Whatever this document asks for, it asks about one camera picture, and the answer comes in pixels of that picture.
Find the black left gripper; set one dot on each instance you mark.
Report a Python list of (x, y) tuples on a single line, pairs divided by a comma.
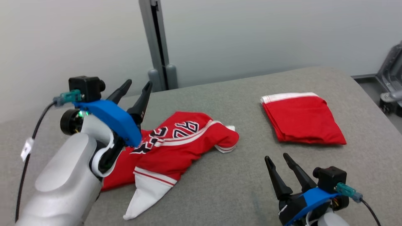
[(108, 158)]

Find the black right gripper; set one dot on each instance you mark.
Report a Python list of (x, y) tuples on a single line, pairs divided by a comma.
[(290, 207)]

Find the red shorts with white stripe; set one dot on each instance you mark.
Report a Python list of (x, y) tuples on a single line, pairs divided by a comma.
[(304, 119)]

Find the red printed basketball jersey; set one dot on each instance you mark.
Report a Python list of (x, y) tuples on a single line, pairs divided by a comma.
[(176, 150)]

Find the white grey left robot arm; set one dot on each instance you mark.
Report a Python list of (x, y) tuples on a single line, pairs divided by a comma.
[(62, 188)]

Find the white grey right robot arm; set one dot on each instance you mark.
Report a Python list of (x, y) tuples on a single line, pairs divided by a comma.
[(333, 220)]

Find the grey metal wheeled stand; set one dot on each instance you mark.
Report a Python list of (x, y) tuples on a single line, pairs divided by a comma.
[(391, 78)]

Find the blue left camera mount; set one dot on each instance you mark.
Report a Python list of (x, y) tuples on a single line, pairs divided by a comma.
[(116, 121)]

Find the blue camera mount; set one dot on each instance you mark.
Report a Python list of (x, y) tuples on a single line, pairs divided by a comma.
[(314, 197), (116, 121)]

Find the blue right camera mount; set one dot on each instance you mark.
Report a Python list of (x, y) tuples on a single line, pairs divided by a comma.
[(314, 197)]

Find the grey cylindrical post foot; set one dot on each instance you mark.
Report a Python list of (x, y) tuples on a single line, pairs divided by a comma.
[(154, 81), (171, 77)]

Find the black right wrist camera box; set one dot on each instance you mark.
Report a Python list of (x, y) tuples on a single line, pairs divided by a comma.
[(329, 179)]

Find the grey partition post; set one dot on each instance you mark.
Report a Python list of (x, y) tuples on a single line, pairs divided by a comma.
[(150, 34)]

